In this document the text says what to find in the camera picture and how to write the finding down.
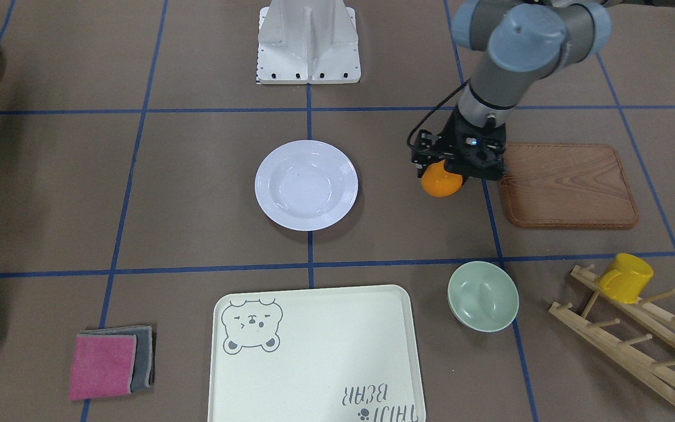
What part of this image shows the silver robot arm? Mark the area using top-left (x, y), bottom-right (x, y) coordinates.
top-left (406, 1), bottom-right (612, 180)

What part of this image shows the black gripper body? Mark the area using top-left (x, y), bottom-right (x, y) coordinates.
top-left (411, 108), bottom-right (508, 180)

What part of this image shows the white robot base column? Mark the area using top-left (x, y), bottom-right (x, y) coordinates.
top-left (255, 1), bottom-right (362, 85)

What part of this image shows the green bowl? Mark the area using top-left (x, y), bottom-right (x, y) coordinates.
top-left (446, 261), bottom-right (520, 333)

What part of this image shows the white round plate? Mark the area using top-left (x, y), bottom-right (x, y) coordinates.
top-left (254, 139), bottom-right (359, 232)

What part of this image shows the cream bear tray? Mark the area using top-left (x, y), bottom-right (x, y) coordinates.
top-left (208, 285), bottom-right (428, 421)

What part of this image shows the pink cloth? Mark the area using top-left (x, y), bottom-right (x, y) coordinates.
top-left (68, 334), bottom-right (137, 401)

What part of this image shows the grey cloth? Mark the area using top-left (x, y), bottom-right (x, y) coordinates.
top-left (78, 325), bottom-right (153, 393)

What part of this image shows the wooden tray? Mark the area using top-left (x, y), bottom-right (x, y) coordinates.
top-left (499, 142), bottom-right (639, 230)

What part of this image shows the orange fruit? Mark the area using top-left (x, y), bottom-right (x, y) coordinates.
top-left (421, 160), bottom-right (465, 198)

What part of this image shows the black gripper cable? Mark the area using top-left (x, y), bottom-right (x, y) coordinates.
top-left (406, 81), bottom-right (468, 150)

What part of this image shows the wooden mug rack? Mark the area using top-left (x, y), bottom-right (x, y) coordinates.
top-left (548, 264), bottom-right (675, 407)

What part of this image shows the yellow mug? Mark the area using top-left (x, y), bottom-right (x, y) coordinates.
top-left (597, 252), bottom-right (654, 304)

